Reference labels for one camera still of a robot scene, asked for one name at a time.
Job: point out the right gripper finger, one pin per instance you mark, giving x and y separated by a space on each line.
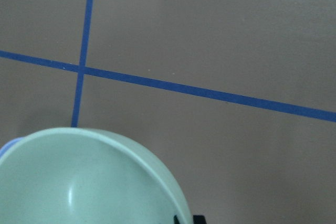
199 219

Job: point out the blue bowl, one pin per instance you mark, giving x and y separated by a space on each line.
8 145

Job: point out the green bowl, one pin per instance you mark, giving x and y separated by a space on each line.
73 175

